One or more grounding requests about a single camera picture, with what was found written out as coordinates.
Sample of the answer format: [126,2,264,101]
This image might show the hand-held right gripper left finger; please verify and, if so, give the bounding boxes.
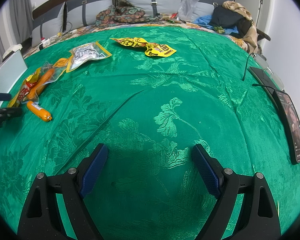
[17,144,108,240]

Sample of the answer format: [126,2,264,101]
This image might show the floral bedsheet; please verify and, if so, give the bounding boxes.
[22,17,262,60]

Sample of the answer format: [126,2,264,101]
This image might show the clear sausage packet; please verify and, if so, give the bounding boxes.
[26,59,73,101]

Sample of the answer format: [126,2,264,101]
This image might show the orange sausage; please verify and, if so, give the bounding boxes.
[27,101,53,122]

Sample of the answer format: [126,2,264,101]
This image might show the grey curtain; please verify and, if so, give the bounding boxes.
[0,0,37,63]

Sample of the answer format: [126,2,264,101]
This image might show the green patterned blanket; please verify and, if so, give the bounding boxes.
[0,26,300,240]

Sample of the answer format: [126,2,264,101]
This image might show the dark floral cloth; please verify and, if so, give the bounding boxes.
[96,0,163,27]

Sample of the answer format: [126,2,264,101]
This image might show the white cloth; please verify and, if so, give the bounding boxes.
[2,44,23,59]

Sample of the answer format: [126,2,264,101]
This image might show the black cable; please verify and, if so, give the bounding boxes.
[242,52,256,81]

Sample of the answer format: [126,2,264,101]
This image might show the smartphone with lit screen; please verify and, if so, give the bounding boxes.
[272,89,300,165]

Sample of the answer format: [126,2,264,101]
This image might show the blue cloth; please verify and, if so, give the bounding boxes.
[193,15,239,35]

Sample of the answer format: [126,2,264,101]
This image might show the clear packet with yellow border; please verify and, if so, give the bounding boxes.
[66,41,112,73]

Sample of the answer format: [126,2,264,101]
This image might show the beige patterned cloth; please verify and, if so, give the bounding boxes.
[222,1,260,53]

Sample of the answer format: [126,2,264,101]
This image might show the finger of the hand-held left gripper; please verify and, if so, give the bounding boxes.
[0,90,12,102]
[0,106,23,128]

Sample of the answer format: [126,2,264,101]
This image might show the white storage box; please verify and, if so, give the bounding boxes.
[0,50,28,99]

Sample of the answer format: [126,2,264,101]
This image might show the eyeglasses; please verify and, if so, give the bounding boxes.
[254,54,286,91]

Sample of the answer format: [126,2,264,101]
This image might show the clear plastic bag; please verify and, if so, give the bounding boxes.
[177,0,200,22]

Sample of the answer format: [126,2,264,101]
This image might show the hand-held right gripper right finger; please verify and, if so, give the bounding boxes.
[192,144,282,240]

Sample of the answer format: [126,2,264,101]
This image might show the black bag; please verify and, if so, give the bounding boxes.
[209,5,243,28]

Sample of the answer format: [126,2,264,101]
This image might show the black flat device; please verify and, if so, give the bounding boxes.
[249,66,278,91]

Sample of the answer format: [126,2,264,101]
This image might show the red and yellow snack packet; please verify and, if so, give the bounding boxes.
[8,70,42,108]

